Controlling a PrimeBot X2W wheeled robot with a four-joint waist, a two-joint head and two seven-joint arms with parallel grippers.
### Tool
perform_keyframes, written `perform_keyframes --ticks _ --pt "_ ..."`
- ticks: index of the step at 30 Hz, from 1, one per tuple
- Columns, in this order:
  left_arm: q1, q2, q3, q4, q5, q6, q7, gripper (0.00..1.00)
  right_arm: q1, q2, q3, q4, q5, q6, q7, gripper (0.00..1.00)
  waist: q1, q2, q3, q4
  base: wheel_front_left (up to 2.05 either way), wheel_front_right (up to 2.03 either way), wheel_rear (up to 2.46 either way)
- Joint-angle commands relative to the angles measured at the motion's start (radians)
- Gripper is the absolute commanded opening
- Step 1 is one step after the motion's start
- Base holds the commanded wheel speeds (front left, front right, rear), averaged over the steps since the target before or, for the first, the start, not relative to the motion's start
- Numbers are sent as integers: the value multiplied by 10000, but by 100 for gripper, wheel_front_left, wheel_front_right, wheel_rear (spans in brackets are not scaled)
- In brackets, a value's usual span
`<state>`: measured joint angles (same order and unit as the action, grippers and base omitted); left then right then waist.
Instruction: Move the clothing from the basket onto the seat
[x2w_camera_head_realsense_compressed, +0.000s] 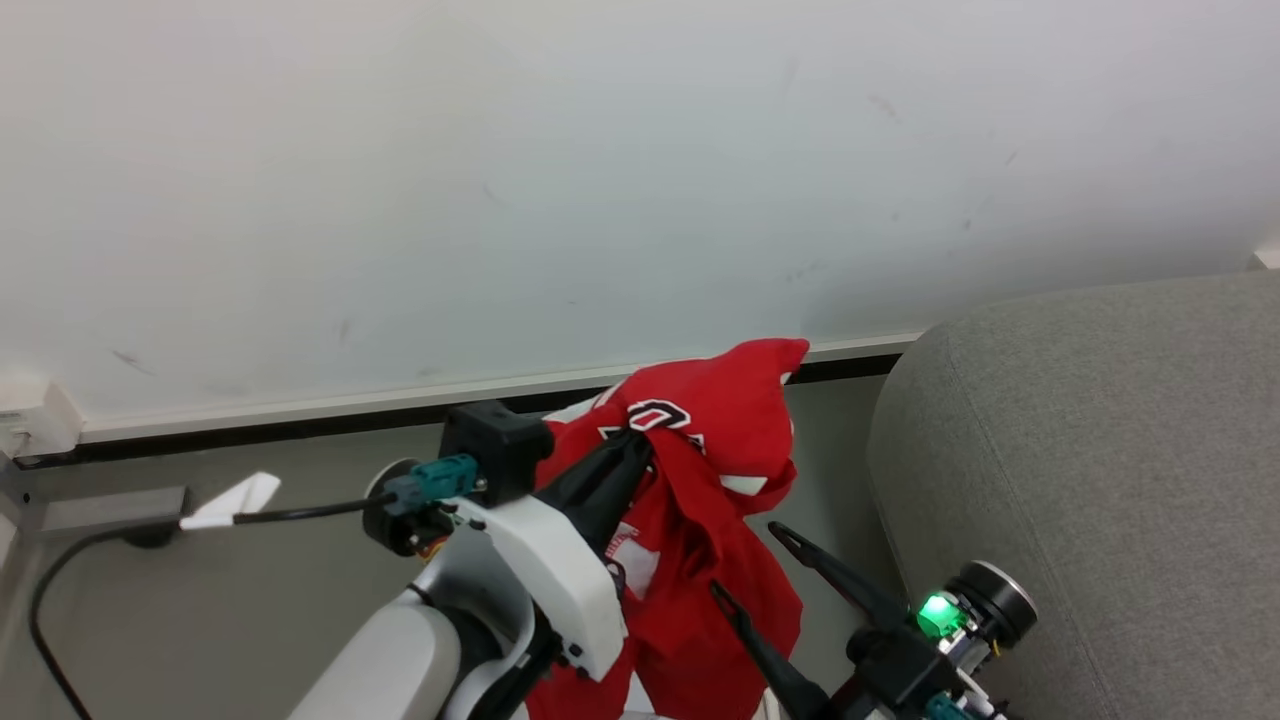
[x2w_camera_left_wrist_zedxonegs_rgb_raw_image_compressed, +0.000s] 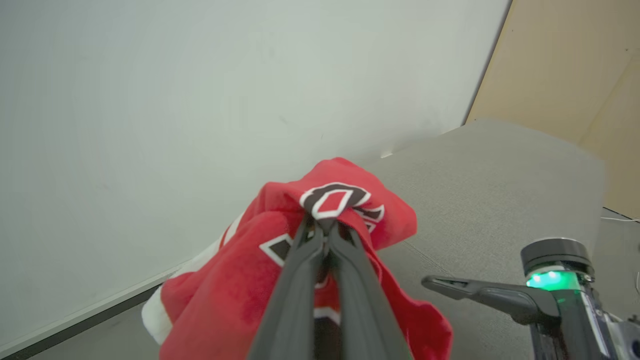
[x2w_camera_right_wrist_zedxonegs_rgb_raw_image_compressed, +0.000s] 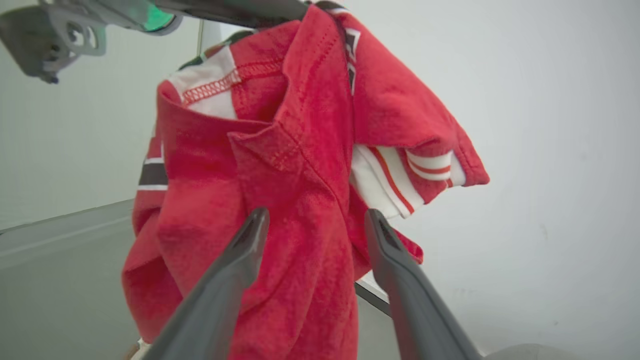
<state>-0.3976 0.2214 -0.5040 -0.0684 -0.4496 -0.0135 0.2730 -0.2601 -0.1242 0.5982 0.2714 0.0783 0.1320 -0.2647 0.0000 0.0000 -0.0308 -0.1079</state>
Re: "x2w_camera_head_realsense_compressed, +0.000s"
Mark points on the red sports jersey white print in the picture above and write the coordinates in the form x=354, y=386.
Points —
x=735, y=430

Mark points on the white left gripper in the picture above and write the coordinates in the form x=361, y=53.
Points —
x=555, y=570

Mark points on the black right gripper green light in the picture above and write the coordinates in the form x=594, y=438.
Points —
x=905, y=660

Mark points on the grey fabric sofa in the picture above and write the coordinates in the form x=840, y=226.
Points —
x=1090, y=480

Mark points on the white wall baseboard strip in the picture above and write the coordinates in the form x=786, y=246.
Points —
x=400, y=398

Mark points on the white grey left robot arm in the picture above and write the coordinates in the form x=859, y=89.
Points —
x=440, y=620

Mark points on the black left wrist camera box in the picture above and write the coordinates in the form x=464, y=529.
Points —
x=497, y=445

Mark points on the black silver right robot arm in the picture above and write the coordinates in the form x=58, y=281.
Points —
x=995, y=600

